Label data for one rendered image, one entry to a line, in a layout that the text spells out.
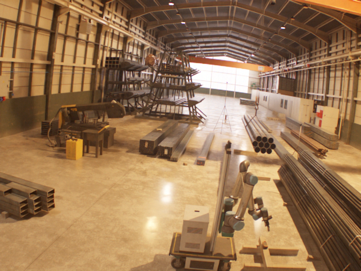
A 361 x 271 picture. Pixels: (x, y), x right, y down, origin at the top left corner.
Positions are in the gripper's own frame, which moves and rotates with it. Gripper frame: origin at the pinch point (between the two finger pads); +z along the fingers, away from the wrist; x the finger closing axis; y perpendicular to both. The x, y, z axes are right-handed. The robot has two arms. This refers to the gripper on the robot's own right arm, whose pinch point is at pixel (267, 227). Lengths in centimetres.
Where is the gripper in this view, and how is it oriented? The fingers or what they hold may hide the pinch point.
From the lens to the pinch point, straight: 437.0
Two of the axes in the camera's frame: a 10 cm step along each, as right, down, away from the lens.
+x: 0.6, 2.9, -9.5
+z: 3.1, 9.0, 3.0
